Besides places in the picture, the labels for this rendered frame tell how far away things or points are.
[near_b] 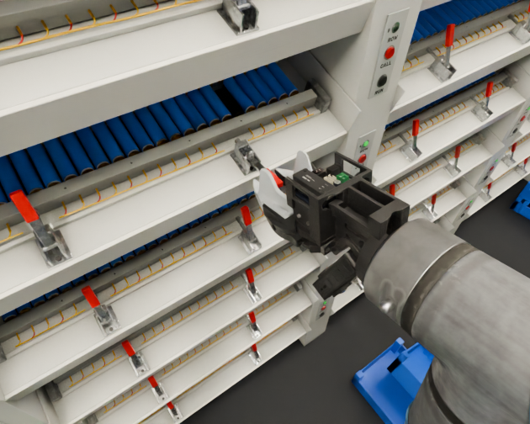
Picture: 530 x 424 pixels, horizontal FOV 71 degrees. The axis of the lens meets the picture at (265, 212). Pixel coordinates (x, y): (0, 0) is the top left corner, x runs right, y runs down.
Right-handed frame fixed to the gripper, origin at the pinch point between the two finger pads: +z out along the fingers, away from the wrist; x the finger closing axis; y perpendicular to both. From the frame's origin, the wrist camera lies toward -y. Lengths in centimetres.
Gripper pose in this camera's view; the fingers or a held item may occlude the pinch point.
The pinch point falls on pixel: (272, 184)
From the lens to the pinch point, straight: 49.4
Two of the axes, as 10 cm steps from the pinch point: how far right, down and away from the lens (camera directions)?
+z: -5.6, -4.7, 6.8
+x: -8.2, 4.4, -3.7
